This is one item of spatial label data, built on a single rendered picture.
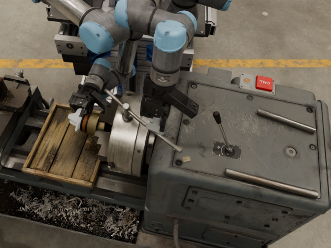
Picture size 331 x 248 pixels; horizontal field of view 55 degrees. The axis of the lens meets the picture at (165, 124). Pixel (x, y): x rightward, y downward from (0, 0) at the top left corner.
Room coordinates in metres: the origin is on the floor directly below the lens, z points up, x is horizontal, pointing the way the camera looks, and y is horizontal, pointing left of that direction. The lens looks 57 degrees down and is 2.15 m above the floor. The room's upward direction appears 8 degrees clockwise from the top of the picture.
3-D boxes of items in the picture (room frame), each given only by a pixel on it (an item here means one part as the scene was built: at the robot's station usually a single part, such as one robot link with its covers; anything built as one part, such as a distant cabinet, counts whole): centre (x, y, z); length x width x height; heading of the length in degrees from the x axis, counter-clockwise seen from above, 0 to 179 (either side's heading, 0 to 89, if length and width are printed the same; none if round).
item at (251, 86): (0.81, -0.32, 1.23); 0.13 x 0.08 x 0.05; 86
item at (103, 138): (0.54, 0.21, 1.09); 0.12 x 0.11 x 0.05; 176
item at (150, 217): (0.61, -0.28, 0.43); 0.60 x 0.48 x 0.86; 86
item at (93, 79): (0.82, 0.33, 1.08); 0.08 x 0.05 x 0.08; 84
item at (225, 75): (0.82, -0.17, 1.24); 0.09 x 0.08 x 0.03; 86
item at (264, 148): (0.61, -0.28, 1.06); 0.59 x 0.48 x 0.39; 86
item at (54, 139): (0.64, 0.40, 0.89); 0.36 x 0.30 x 0.04; 176
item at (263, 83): (0.81, -0.34, 1.26); 0.06 x 0.06 x 0.02; 86
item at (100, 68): (0.90, 0.32, 1.08); 0.11 x 0.08 x 0.09; 174
